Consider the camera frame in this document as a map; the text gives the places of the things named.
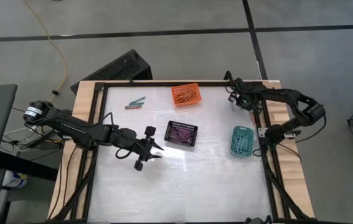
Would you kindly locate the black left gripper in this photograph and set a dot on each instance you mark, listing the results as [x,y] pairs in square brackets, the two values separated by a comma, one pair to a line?
[129,140]

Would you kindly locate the black mount block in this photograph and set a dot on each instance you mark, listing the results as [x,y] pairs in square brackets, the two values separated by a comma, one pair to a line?
[257,221]

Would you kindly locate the teal plastic bin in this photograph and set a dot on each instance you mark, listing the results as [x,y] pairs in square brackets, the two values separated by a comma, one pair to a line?
[242,155]

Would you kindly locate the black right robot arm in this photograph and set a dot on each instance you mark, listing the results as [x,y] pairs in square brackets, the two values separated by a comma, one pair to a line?
[300,105]

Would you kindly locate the black perforated box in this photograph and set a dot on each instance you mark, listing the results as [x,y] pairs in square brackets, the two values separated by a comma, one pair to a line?
[120,67]

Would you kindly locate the black slotted plastic basket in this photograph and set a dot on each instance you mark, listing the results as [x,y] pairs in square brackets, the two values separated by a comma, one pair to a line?
[180,124]

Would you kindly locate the black table clamp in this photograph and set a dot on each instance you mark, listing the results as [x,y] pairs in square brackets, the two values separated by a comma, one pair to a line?
[228,74]

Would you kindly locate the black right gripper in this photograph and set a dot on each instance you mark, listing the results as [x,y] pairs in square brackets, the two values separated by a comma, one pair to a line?
[246,96]

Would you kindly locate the white bucket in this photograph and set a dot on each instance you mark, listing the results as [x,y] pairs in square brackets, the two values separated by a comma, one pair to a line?
[14,180]

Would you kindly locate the black metal table frame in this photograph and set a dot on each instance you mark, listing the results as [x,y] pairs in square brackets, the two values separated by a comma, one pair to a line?
[163,84]

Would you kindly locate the orange slotted plastic basket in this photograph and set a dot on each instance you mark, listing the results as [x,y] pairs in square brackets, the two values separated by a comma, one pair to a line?
[174,99]

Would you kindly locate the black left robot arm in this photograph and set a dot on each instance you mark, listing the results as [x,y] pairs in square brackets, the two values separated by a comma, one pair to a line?
[70,126]

